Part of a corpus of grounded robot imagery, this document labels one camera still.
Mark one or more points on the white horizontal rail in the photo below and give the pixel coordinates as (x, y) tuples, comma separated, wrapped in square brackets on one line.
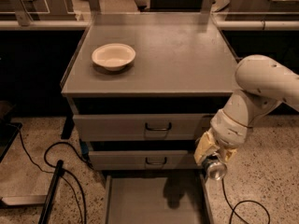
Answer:
[(222, 25)]

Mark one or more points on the grey drawer cabinet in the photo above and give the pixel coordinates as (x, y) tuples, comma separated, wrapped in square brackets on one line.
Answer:
[(182, 65)]

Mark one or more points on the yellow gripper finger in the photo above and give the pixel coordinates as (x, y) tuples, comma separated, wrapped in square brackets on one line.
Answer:
[(228, 153), (206, 145)]

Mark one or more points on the white paper bowl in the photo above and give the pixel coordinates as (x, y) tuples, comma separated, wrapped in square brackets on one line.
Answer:
[(113, 57)]

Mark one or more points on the grey drawer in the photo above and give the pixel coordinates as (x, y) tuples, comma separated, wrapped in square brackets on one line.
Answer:
[(142, 160), (141, 127), (171, 198)]

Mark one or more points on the black bar on floor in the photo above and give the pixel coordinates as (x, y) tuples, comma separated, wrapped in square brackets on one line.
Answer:
[(51, 193)]

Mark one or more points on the dark tray left edge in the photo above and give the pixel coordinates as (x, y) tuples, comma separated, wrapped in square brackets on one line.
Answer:
[(8, 133)]

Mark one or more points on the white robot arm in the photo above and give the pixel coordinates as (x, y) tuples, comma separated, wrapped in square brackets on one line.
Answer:
[(263, 84)]

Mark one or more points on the silver redbull can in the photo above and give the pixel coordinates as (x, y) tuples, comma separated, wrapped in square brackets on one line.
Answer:
[(215, 169)]

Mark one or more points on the bottom grey drawer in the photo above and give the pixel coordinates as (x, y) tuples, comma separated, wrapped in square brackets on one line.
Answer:
[(171, 198)]

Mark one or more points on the top grey drawer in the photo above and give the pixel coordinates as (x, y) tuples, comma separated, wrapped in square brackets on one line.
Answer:
[(141, 127)]

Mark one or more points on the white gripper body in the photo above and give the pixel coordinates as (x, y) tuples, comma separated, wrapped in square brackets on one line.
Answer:
[(226, 129)]

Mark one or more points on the middle grey drawer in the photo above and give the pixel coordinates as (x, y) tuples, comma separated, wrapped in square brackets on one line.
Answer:
[(142, 160)]

